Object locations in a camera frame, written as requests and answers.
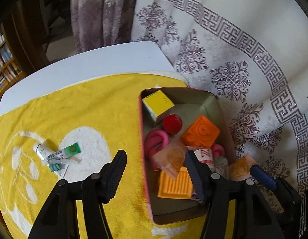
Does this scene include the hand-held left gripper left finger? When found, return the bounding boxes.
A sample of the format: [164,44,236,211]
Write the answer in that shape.
[28,150,127,239]

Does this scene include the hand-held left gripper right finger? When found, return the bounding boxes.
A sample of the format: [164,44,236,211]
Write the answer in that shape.
[185,149,285,239]

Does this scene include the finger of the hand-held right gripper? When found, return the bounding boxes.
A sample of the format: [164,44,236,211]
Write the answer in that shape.
[250,165,302,214]

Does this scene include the white red paper cup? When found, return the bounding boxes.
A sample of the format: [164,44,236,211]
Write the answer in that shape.
[194,148,214,165]

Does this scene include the light orange toy cube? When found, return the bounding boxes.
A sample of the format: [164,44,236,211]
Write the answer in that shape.
[157,166,194,200]

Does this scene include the dark orange toy cube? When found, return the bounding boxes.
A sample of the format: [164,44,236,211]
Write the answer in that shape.
[180,115,220,148]

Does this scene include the pink ring toy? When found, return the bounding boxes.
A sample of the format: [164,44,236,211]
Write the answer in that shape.
[144,129,170,170]

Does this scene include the red round ball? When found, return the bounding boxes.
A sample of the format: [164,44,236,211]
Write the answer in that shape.
[162,114,183,134]

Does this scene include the red cardboard box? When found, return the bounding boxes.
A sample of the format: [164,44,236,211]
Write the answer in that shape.
[138,87,238,226]

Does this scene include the small yellow carton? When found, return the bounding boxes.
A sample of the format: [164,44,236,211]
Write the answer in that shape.
[142,91,175,122]

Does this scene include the person's right forearm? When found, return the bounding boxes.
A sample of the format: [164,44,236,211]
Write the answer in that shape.
[297,195,308,238]

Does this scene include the green white medicine box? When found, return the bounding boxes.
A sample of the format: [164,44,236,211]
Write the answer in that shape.
[48,142,82,161]

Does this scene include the yellow white printed towel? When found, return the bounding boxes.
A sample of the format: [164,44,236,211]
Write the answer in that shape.
[0,72,236,239]

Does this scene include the white cream tube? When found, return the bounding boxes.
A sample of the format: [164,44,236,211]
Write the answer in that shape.
[33,141,57,165]

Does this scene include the white patterned curtain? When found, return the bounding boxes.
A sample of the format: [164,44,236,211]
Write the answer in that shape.
[130,0,308,197]

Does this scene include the wooden bookshelf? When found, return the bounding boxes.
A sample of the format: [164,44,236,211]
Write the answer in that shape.
[0,22,27,110]

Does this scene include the purple patterned curtain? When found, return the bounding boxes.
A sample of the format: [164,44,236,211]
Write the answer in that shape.
[69,0,142,55]

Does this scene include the rows of books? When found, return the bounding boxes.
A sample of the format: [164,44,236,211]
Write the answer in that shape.
[0,27,22,100]

